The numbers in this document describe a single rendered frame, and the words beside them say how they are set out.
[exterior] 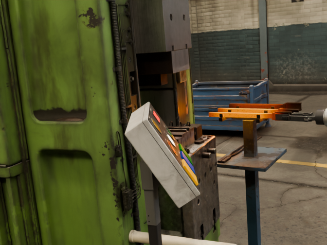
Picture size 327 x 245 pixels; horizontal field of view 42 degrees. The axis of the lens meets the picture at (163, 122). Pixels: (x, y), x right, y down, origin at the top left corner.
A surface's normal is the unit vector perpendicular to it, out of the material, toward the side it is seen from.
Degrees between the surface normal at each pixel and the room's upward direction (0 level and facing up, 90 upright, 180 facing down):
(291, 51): 90
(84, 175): 90
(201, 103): 89
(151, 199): 90
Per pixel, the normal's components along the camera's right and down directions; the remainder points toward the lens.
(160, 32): -0.40, 0.22
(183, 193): 0.01, 0.20
